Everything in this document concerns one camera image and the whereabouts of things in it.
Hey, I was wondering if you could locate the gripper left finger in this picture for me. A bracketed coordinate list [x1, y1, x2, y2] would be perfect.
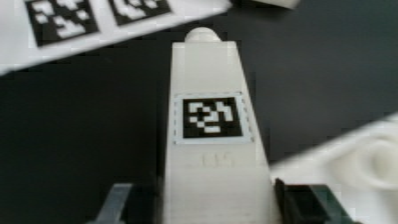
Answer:
[87, 183, 133, 224]

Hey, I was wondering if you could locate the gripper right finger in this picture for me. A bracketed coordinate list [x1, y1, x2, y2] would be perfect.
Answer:
[273, 179, 355, 224]

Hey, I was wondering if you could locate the white desk top tray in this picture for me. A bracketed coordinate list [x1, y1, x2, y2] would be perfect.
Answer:
[270, 112, 398, 224]

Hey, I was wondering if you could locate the white leg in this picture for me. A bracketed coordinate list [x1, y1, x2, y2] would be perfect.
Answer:
[161, 27, 280, 224]
[250, 0, 300, 9]

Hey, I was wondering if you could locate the marker tag sheet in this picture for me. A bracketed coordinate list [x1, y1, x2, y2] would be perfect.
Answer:
[0, 0, 231, 76]

